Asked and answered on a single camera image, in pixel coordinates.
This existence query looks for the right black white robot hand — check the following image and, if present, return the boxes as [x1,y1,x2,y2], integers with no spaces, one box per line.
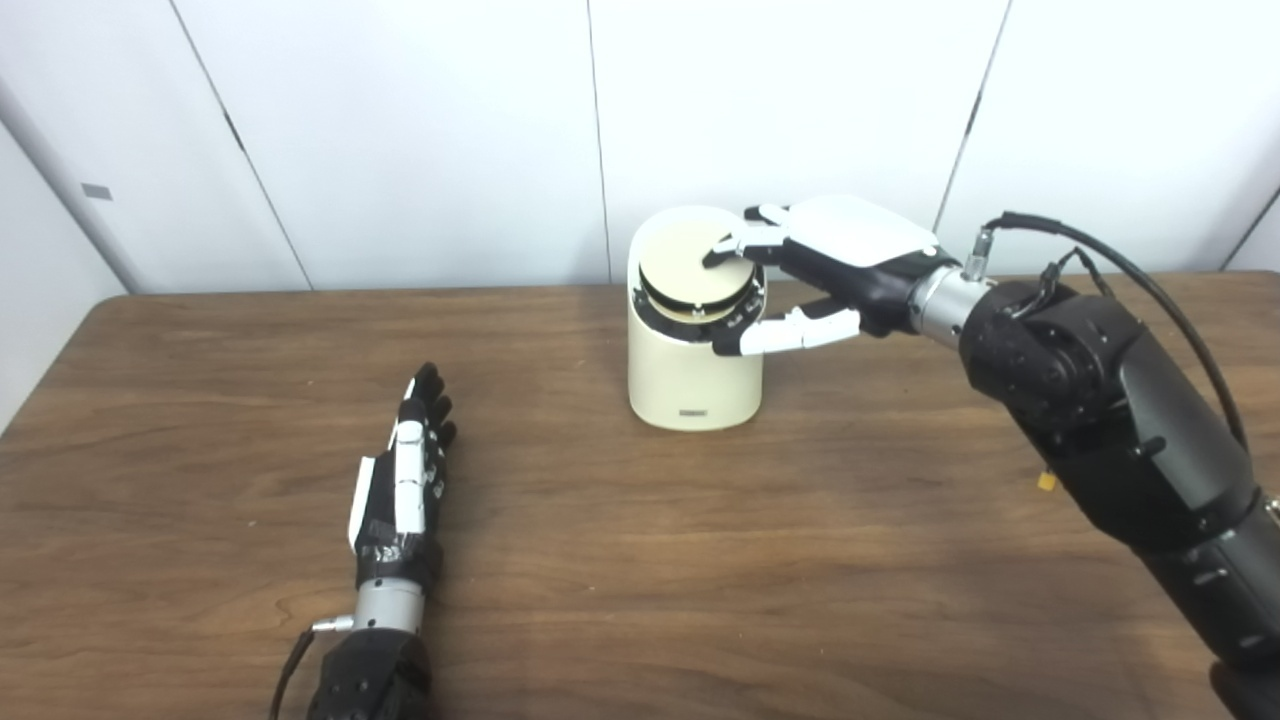
[702,195,961,357]

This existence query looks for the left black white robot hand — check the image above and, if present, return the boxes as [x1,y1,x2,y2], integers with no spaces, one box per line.
[347,362,458,593]

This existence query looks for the cream round bin lid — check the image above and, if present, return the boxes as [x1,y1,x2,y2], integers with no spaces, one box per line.
[638,222,757,313]

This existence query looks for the cream-colored bin body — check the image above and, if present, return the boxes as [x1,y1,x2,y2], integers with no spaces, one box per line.
[627,205,767,432]

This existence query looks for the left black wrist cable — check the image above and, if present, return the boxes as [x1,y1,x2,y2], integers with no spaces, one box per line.
[268,615,356,720]

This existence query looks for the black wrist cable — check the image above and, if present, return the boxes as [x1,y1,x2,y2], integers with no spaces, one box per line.
[268,615,356,720]
[962,211,1251,451]

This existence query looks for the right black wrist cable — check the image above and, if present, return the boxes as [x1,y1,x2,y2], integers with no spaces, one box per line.
[962,211,1251,451]

